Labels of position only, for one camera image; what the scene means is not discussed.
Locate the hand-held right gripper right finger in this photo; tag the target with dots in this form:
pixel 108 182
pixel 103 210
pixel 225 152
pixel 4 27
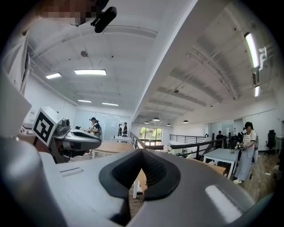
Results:
pixel 188 199

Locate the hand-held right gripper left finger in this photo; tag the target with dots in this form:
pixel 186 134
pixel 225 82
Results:
pixel 84 190

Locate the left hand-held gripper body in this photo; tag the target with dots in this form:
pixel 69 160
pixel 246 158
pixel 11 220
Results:
pixel 47 124

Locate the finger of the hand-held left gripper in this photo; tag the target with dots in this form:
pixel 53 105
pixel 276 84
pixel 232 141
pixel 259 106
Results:
pixel 85 134
pixel 84 146

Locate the person's left forearm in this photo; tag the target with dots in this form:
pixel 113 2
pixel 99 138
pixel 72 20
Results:
pixel 41 145

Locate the wooden table white legs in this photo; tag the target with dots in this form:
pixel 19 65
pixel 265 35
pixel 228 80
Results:
pixel 115 147
pixel 210 167

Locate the narrow ceiling strip light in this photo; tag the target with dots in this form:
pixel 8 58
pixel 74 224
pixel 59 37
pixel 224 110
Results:
pixel 110 104
pixel 84 101

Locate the rectangular ceiling panel light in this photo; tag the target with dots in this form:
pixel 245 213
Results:
pixel 53 75
pixel 90 72

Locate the black metal railing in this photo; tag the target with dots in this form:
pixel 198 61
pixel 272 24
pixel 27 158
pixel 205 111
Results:
pixel 193 146
pixel 188 138

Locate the pale pink flower bouquet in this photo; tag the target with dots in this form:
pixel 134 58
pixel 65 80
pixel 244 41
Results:
pixel 168 148

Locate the glass door green view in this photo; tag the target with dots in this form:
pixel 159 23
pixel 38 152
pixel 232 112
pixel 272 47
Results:
pixel 151 136

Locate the person's cream t-shirt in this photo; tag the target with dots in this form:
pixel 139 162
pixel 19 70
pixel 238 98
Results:
pixel 15 59

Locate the round ceiling sensor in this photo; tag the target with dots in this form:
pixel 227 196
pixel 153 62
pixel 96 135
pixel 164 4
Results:
pixel 84 53

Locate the black office chair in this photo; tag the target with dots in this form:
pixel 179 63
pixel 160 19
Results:
pixel 271 139

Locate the short ceiling tube light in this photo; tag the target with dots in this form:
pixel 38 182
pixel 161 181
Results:
pixel 257 91

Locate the long ceiling tube light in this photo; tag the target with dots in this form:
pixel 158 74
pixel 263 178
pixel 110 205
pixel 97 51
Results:
pixel 252 49

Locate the black head-worn camera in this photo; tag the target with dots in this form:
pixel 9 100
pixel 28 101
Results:
pixel 105 18

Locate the white ceiling bracket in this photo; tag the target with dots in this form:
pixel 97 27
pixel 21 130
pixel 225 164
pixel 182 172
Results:
pixel 263 55

